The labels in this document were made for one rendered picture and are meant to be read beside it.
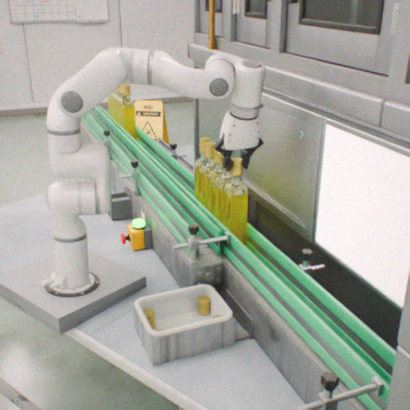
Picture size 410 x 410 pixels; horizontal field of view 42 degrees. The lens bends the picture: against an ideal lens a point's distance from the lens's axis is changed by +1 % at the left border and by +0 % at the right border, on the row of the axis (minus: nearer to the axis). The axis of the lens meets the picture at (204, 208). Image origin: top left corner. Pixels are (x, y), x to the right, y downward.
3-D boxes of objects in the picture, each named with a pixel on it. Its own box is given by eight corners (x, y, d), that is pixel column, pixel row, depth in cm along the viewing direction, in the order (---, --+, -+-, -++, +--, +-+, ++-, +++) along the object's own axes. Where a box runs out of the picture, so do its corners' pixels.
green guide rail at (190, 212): (221, 255, 155) (221, 230, 152) (218, 255, 155) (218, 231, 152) (97, 119, 304) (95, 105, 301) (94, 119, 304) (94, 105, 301)
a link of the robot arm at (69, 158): (48, 126, 144) (110, 126, 147) (54, 207, 154) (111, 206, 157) (45, 135, 136) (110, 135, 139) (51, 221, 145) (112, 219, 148)
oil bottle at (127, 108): (137, 144, 261) (134, 86, 249) (126, 146, 259) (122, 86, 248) (134, 141, 265) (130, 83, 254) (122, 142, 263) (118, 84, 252)
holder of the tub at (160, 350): (253, 339, 141) (254, 315, 138) (152, 366, 131) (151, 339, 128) (226, 306, 155) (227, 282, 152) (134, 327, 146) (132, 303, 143)
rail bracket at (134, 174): (141, 196, 200) (139, 162, 194) (122, 198, 197) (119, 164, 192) (138, 192, 203) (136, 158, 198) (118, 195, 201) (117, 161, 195)
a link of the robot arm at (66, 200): (50, 229, 156) (47, 176, 150) (97, 227, 158) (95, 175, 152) (47, 243, 147) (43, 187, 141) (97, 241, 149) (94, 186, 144)
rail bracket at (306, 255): (325, 297, 137) (330, 250, 131) (302, 303, 134) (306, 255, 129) (316, 289, 140) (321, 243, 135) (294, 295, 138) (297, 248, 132)
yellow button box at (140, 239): (152, 248, 188) (151, 229, 185) (131, 252, 186) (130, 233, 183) (146, 240, 194) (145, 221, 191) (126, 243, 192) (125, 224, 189)
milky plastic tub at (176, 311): (235, 343, 139) (235, 315, 135) (151, 365, 131) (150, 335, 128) (209, 308, 154) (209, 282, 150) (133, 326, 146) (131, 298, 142)
